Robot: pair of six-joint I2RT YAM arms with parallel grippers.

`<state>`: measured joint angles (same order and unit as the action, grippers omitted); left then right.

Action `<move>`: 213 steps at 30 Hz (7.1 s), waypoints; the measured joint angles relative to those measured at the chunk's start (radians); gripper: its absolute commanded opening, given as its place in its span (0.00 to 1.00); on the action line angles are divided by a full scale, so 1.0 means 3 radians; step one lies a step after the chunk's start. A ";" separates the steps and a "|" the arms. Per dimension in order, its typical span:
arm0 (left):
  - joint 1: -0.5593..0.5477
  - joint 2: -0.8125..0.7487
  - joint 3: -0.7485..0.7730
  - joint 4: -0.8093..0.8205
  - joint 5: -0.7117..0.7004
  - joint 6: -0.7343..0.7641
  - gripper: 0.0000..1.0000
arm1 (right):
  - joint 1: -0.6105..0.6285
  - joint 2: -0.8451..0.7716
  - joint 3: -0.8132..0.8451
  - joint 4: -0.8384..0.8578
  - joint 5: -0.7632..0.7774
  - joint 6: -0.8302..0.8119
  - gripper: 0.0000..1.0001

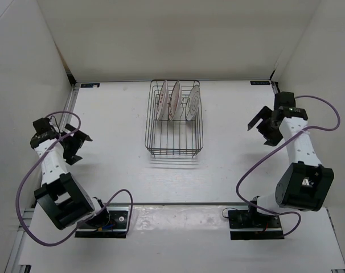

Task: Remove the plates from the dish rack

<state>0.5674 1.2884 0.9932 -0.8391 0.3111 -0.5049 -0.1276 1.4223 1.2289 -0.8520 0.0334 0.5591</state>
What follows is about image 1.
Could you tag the green rimmed white plate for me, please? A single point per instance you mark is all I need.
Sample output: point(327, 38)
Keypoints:
point(193, 103)

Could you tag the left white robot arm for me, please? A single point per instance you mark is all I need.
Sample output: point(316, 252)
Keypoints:
point(60, 195)

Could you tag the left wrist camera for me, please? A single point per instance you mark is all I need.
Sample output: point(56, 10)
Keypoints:
point(42, 125)

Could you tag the red patterned plate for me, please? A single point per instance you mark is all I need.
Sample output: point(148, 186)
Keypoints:
point(174, 100)
point(162, 102)

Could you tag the wire dish rack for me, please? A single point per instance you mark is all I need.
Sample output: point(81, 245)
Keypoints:
point(178, 138)

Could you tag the right blue table label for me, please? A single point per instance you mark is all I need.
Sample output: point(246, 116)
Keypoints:
point(259, 82)

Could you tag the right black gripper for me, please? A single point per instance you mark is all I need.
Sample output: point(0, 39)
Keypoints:
point(272, 138)

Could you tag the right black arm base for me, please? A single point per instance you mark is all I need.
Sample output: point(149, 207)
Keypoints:
point(247, 224)

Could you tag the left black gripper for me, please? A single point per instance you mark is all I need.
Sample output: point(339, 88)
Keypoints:
point(77, 139)

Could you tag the blue table label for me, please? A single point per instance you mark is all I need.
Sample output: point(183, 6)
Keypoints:
point(259, 82)
point(90, 85)

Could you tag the left blue table label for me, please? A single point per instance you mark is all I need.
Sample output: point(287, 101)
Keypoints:
point(90, 85)

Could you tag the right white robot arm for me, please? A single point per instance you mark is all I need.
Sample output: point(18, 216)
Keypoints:
point(306, 182)

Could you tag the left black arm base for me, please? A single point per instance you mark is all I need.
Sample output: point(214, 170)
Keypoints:
point(117, 227)

